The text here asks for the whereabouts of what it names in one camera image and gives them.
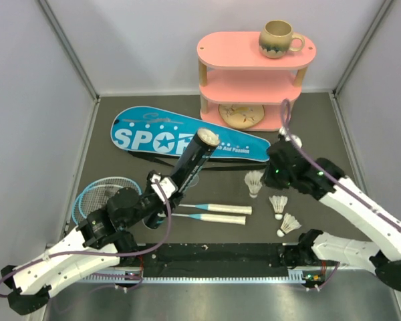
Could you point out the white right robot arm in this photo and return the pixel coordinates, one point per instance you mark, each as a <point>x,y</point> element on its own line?
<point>328,184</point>

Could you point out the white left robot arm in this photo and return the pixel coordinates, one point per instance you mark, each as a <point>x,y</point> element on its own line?
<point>101,240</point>

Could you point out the blue badminton racket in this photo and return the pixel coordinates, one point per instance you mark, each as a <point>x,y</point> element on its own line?
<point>227,209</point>
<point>227,219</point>

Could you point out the beige ceramic mug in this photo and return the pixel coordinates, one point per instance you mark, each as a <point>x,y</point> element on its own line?
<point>277,38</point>

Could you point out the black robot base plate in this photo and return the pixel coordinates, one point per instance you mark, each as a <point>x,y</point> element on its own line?
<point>214,260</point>

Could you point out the white feather shuttlecock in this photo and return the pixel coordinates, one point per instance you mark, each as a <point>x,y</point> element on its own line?
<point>289,224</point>
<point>253,181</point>
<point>278,204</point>

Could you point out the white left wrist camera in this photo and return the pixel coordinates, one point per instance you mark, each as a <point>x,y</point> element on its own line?
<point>164,187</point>

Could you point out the round painted beige coaster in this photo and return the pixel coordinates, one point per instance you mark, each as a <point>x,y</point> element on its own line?
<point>241,116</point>

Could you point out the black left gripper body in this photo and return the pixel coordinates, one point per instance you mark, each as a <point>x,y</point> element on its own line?
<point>149,204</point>

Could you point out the pink three-tier shelf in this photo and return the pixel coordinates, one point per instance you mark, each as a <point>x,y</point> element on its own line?
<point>232,70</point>

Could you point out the blue sport racket bag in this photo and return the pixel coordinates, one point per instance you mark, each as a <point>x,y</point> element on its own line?
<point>158,131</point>

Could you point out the black shuttlecock tube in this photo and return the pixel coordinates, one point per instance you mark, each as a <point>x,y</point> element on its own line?
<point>192,160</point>

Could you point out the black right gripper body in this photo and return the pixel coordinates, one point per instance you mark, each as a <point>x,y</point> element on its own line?
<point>278,178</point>

